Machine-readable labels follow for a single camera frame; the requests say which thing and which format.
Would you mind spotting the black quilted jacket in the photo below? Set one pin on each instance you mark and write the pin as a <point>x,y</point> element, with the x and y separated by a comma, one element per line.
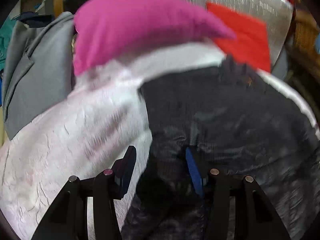
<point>248,130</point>

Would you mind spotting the red pillow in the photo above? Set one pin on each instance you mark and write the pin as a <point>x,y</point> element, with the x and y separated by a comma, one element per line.
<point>251,43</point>

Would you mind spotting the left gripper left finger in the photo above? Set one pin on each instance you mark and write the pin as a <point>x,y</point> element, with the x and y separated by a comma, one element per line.
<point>111,184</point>

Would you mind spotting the teal shirt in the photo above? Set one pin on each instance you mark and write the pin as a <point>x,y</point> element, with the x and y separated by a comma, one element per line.
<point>5,36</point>

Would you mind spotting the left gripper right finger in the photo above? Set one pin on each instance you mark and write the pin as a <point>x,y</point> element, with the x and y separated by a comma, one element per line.
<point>213,188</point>

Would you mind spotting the magenta pillow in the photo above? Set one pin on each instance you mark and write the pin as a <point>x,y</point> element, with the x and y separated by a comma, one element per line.
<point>108,28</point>

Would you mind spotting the wooden side shelf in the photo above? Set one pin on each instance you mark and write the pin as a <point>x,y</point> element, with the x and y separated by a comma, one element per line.
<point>303,56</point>

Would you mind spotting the grey suit jacket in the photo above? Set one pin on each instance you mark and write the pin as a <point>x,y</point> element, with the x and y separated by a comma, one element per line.
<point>38,71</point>

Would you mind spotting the white fluffy bed blanket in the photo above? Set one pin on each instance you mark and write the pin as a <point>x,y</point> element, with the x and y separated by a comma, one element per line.
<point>88,131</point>

